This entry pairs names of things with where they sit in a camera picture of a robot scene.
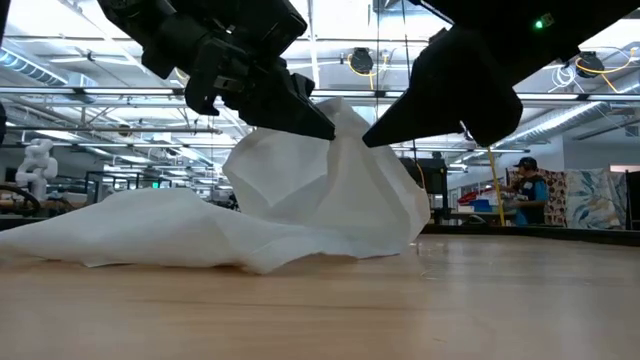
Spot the grey pipe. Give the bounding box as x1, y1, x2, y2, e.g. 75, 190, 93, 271
4, 125, 224, 135

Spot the black machine box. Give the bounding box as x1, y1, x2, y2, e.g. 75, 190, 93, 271
399, 158, 450, 225

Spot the silver ventilation duct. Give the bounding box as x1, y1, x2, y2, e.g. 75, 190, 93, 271
499, 82, 640, 149
0, 47, 69, 87

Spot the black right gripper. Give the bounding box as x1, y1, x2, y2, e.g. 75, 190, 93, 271
362, 28, 551, 148

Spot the white coiled cable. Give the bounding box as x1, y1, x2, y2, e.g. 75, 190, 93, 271
549, 64, 579, 94

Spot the leaf patterned cloth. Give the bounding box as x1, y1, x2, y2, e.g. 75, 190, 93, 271
564, 168, 629, 230

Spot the person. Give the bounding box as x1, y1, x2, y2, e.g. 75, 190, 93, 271
499, 156, 550, 227

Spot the black arched handle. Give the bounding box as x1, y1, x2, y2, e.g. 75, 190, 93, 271
0, 183, 42, 216

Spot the white towel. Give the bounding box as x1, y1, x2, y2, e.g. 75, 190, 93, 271
0, 97, 432, 275

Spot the brown floral cloth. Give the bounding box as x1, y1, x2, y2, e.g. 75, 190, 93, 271
507, 168, 569, 227

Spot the yellow cable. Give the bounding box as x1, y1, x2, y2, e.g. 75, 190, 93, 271
486, 146, 507, 227

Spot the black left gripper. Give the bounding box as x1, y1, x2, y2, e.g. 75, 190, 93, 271
185, 0, 336, 141

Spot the black framed workcell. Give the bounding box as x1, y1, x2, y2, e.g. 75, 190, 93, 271
84, 170, 174, 201

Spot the black cable reel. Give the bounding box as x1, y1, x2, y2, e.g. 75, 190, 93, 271
574, 51, 605, 80
348, 47, 375, 76

